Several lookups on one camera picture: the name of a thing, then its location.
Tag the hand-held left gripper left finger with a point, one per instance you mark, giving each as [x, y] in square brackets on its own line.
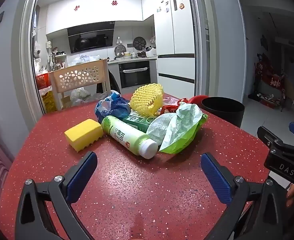
[83, 177]

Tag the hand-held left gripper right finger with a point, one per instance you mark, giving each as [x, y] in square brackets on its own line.
[215, 177]

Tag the black trash bin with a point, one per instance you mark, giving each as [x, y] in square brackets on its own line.
[224, 115]

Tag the light green bottle white cap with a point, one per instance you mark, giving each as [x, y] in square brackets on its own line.
[122, 132]

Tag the dark green label bottle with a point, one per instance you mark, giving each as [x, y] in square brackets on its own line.
[137, 121]

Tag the wooden stool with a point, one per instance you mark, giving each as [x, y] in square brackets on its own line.
[293, 102]

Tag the yellow sponge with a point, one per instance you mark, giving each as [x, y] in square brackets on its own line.
[83, 132]

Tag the red festive decoration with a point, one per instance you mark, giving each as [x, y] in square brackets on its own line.
[269, 77]

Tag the green plastic bag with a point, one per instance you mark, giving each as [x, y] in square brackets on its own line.
[184, 122]

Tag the white paper towel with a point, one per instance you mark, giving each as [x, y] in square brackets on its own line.
[159, 127]

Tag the blue plastic bag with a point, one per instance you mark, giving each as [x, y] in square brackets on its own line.
[112, 106]

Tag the small cardboard box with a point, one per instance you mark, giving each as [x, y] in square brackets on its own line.
[65, 102]

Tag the red stool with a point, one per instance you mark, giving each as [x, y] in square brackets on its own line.
[198, 99]

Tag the clear plastic bag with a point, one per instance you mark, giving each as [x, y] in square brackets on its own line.
[80, 96]

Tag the red plastic bag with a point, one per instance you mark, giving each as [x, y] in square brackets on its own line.
[170, 108]

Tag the yellow bag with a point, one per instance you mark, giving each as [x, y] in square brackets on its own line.
[49, 101]

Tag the beige flower cutout chair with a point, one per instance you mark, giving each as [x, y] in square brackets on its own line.
[74, 78]

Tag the yellow foam fruit net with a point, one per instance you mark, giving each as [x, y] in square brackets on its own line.
[144, 97]

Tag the red plastic basket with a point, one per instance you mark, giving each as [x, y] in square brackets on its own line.
[42, 81]

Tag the black built-in oven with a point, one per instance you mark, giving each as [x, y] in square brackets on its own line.
[134, 75]

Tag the round grey steamer rack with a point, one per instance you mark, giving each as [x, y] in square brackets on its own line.
[120, 50]

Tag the black range hood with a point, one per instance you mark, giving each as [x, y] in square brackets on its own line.
[92, 40]

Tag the white rice cooker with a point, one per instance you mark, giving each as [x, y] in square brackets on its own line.
[151, 52]

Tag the white refrigerator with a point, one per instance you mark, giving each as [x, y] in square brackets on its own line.
[182, 30]

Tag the white upper cabinets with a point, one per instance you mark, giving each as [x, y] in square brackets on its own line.
[94, 10]

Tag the round black wall pan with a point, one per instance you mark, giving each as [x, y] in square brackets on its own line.
[139, 43]

